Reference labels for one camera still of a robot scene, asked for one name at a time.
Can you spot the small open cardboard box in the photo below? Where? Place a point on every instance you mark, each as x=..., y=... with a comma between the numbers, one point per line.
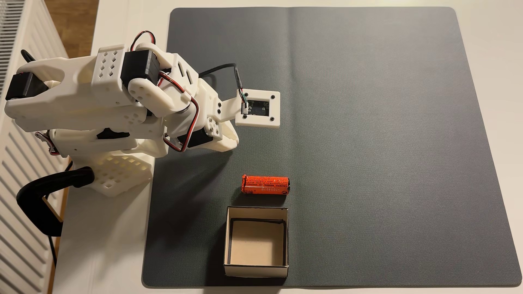
x=255, y=245

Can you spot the black table clamp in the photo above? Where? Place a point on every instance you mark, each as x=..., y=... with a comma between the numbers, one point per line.
x=34, y=200

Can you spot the white square camera box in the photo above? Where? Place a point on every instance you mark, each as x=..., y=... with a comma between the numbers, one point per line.
x=274, y=108

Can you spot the dark grey table mat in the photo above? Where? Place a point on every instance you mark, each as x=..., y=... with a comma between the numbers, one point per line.
x=388, y=143

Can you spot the white radiator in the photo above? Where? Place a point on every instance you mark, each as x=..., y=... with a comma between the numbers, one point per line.
x=20, y=228

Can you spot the red cylindrical battery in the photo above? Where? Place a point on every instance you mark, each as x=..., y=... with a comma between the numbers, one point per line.
x=265, y=185

